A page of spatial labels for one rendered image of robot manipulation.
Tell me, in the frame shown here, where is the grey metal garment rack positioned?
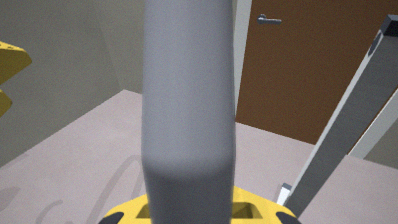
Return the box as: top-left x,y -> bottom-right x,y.
276,14 -> 398,219

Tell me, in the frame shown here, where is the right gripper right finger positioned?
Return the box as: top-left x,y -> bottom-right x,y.
231,186 -> 296,224

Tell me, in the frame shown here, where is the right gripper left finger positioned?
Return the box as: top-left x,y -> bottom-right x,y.
103,194 -> 151,224

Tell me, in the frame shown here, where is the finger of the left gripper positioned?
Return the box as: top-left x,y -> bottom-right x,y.
0,42 -> 32,85
0,90 -> 12,118

